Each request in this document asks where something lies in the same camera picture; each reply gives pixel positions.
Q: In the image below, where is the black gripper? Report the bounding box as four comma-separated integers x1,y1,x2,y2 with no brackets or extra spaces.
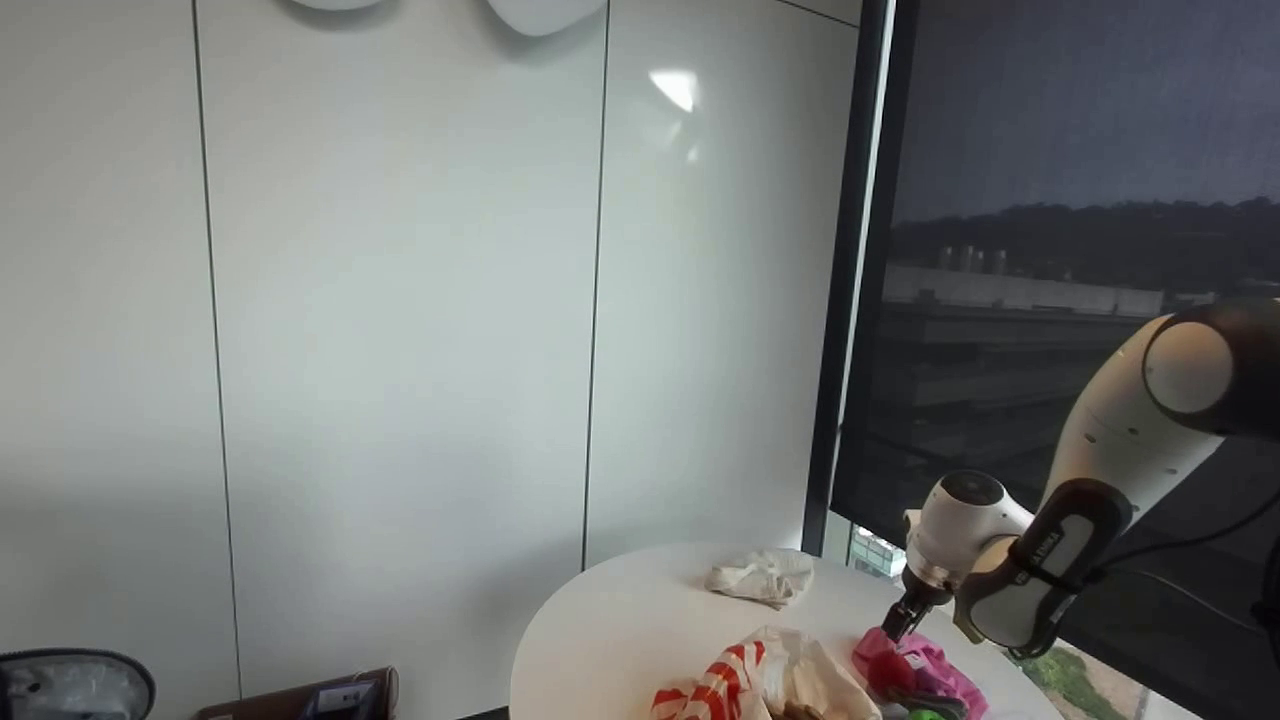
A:
876,572,950,649

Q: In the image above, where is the pink shirt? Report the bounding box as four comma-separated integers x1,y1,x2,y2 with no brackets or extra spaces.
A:
853,629,991,720

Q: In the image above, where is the red green turnip plush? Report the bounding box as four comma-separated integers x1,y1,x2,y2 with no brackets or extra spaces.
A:
872,655,970,720

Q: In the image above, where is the yellow green object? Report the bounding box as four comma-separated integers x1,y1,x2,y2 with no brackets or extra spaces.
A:
1020,649,1140,720

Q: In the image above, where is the white crumpled cloth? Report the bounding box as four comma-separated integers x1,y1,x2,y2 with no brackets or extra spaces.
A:
705,544,821,613

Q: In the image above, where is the dark window roller shade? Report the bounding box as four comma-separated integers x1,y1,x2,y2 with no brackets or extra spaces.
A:
831,0,1280,544

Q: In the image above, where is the black device on left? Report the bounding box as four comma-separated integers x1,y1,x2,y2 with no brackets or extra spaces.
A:
0,643,159,720

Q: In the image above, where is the black window frame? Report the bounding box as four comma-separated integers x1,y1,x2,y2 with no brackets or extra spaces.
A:
796,0,922,560

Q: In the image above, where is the white oval wall fixture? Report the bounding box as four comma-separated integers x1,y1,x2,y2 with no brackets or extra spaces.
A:
479,0,617,39

